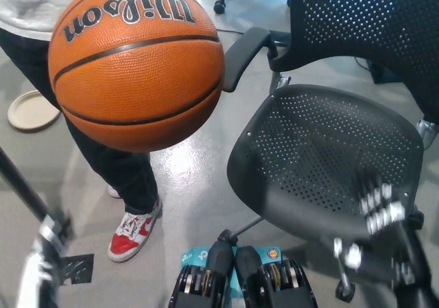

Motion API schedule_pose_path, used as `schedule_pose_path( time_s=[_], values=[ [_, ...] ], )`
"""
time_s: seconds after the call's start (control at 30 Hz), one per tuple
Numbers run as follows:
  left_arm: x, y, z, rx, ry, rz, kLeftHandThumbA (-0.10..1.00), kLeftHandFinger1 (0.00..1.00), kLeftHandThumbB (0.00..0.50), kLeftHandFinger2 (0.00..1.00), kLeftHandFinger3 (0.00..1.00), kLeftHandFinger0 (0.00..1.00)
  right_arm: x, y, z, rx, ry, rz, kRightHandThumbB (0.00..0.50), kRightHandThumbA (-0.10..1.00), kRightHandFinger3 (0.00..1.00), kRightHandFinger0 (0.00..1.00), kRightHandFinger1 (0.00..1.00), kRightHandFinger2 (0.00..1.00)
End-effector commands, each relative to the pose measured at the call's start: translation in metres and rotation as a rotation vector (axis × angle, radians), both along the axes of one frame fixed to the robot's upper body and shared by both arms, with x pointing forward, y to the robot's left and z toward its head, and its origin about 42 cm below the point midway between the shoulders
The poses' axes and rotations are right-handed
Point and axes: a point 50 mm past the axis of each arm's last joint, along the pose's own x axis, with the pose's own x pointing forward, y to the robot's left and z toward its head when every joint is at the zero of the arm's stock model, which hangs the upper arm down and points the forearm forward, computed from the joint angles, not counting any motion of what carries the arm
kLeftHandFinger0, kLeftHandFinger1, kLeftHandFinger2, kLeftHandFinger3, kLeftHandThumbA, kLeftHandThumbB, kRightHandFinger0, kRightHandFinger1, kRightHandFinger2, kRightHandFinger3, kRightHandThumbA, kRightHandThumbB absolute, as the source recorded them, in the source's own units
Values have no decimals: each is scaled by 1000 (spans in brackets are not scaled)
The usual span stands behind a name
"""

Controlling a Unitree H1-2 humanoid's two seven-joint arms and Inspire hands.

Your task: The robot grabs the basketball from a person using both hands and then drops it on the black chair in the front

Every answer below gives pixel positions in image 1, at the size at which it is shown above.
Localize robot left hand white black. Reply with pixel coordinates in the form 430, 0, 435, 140
19, 211, 75, 308

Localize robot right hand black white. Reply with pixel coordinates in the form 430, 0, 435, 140
332, 170, 436, 292

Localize orange Wilson basketball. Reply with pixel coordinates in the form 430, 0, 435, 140
47, 0, 226, 154

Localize black perforated office chair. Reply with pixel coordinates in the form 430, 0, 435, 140
218, 0, 439, 304

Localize person grey shirt dark pants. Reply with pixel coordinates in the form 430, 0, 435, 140
0, 0, 162, 216

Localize black floor tape patch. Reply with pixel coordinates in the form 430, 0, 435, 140
60, 253, 95, 285

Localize black slanted pole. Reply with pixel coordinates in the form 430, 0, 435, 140
0, 146, 52, 222

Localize black floor box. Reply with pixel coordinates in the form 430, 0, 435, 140
372, 60, 411, 84

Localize teal router box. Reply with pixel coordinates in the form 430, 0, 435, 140
180, 245, 284, 300

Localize beige paper plate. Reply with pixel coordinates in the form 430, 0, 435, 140
7, 90, 62, 132

